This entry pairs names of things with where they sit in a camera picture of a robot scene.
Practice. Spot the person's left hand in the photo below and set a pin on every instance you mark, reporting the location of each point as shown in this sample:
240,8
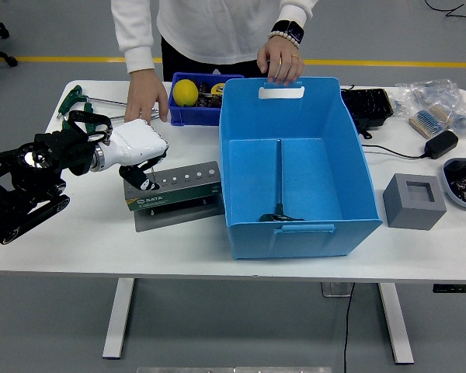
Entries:
281,58

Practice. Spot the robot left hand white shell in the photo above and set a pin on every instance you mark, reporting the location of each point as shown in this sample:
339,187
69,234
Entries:
136,143

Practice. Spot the person's right hand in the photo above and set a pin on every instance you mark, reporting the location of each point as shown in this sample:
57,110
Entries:
145,97

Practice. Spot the green SATA wrench holder stand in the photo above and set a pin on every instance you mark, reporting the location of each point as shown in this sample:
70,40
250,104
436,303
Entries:
171,200

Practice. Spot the large blue plastic box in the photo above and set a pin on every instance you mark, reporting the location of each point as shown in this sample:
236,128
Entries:
314,175

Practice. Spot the person's left forearm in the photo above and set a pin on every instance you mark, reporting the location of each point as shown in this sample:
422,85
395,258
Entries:
295,9

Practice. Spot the person's right forearm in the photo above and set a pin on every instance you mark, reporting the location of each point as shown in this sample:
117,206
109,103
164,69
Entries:
136,46

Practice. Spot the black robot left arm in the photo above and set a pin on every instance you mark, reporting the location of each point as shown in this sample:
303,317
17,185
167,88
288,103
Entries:
23,194

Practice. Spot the black smart watch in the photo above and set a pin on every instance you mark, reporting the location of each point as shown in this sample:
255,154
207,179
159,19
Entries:
291,31

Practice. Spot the yellow lemon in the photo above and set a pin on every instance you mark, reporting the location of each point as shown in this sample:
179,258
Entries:
185,93

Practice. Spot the small blue parts bin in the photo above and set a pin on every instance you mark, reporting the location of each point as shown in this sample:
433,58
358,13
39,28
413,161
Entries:
194,116

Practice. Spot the dark small parts pile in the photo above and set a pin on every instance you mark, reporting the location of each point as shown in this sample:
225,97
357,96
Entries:
207,99

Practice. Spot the yellow tape measure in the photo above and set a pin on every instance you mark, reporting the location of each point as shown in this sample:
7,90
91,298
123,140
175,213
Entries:
217,88

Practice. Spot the person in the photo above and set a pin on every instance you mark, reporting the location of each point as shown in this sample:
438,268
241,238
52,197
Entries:
217,23

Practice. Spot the black plastic component tray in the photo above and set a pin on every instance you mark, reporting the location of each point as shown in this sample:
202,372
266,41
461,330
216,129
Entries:
369,103

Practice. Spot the black office chair base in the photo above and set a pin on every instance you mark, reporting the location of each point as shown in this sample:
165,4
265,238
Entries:
9,60

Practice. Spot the clear bags of components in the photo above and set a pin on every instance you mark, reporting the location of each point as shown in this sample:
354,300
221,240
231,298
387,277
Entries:
431,91

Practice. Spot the tan resistor tape bundle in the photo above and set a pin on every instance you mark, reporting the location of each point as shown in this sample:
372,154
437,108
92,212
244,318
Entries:
431,118

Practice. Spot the white table leg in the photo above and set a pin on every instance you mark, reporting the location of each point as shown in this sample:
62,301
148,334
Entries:
396,326
118,318

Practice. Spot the black power adapter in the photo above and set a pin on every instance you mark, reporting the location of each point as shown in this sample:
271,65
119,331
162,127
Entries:
440,144

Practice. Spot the grey cube block with recess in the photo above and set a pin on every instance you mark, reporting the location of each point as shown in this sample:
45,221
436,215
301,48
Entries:
411,213

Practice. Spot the grey oval tray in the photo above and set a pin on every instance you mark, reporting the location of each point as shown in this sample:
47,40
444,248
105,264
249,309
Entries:
447,185

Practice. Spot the black table control panel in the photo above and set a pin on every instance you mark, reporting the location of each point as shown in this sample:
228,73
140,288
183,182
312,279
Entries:
456,288

